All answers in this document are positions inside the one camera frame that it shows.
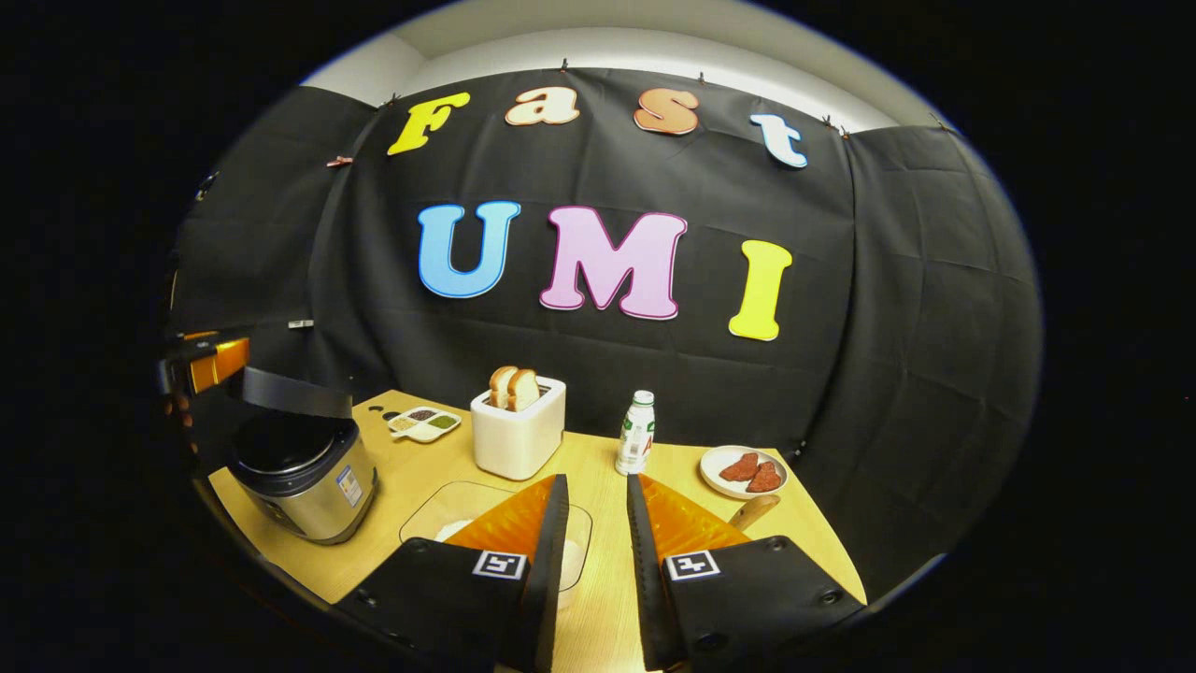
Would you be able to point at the white milk bottle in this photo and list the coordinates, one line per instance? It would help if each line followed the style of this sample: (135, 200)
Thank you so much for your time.
(635, 439)

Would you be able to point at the black backdrop cloth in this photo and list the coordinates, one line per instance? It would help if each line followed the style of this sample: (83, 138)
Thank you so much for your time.
(607, 178)

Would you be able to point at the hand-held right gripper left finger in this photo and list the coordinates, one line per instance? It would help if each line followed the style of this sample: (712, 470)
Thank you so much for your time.
(547, 579)

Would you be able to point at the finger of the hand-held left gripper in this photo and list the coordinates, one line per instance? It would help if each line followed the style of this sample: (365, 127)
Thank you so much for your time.
(220, 365)

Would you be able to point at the white round plate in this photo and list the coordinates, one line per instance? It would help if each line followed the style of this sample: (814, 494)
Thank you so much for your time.
(715, 477)

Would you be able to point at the white toaster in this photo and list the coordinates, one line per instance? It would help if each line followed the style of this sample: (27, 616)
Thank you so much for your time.
(519, 439)

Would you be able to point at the dark steel rice cooker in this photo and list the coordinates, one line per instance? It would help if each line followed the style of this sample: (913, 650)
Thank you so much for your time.
(308, 495)

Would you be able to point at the red sausage slice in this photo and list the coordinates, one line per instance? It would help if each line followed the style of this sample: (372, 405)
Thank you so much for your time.
(739, 467)
(765, 478)

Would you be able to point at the white divided condiment tray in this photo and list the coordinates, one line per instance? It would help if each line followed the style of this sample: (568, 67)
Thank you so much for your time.
(425, 425)

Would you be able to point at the clear container of white rice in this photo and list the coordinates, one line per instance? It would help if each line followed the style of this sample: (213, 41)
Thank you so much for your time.
(439, 509)

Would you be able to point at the toast bread slice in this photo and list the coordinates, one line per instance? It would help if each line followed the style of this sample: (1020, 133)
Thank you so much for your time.
(525, 390)
(501, 386)

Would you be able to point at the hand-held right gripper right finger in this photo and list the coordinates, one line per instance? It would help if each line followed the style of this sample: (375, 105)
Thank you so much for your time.
(645, 579)

